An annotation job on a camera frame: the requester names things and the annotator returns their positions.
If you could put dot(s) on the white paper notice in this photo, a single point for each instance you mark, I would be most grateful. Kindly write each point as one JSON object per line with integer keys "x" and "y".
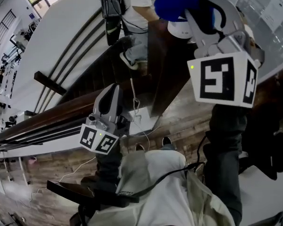
{"x": 274, "y": 10}

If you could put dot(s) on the person's right shoe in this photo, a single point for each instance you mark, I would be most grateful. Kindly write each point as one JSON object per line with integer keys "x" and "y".
{"x": 166, "y": 141}

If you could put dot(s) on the person's right forearm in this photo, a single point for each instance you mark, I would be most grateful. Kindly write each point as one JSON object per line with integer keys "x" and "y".
{"x": 226, "y": 154}

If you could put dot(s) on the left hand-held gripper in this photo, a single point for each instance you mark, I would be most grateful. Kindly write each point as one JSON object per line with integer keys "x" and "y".
{"x": 101, "y": 143}

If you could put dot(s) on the black bag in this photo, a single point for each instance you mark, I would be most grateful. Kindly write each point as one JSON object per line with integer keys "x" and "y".
{"x": 264, "y": 145}

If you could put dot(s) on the white flat box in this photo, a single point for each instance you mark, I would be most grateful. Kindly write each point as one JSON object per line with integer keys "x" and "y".
{"x": 143, "y": 121}

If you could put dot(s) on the long white counter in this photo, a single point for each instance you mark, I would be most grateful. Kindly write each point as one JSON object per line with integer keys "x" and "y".
{"x": 61, "y": 32}

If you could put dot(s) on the white small round device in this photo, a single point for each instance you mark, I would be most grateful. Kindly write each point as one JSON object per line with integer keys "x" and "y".
{"x": 179, "y": 30}

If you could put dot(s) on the dark wooden table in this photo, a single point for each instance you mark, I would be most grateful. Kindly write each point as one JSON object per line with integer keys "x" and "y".
{"x": 165, "y": 74}

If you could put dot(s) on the person's left forearm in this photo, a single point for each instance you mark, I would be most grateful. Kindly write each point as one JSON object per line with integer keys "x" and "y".
{"x": 108, "y": 166}

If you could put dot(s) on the blue cloth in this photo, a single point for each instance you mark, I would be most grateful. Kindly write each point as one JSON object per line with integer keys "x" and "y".
{"x": 174, "y": 1}

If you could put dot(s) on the person's shoe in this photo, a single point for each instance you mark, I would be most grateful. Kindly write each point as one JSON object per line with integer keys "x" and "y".
{"x": 166, "y": 141}
{"x": 139, "y": 147}

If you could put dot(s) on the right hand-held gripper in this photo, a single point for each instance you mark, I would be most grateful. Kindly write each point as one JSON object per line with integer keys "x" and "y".
{"x": 217, "y": 79}

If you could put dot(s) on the person's torso in white clothing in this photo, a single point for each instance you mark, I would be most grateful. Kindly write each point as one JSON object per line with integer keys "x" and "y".
{"x": 165, "y": 196}

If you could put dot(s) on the person's left shoe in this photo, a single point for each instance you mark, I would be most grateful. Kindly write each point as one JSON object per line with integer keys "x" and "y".
{"x": 139, "y": 147}

